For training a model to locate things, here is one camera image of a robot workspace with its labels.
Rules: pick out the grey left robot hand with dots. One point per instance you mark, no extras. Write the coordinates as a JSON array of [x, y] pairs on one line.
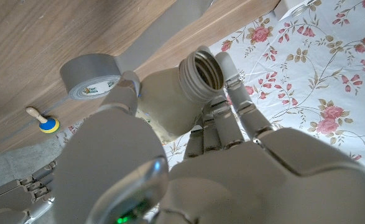
[[247, 186]]

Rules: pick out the plastic drink bottle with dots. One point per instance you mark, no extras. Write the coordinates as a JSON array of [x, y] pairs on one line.
[[169, 99]]

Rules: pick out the floral backdrop cloth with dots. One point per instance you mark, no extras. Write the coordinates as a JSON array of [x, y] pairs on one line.
[[309, 77]]

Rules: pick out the grey duct tape roll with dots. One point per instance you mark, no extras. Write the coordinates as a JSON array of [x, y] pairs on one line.
[[89, 68]]

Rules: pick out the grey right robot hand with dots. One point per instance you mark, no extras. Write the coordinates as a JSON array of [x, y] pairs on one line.
[[11, 202]]

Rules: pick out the small wooden maraca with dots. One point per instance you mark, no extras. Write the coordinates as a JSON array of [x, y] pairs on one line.
[[49, 124]]

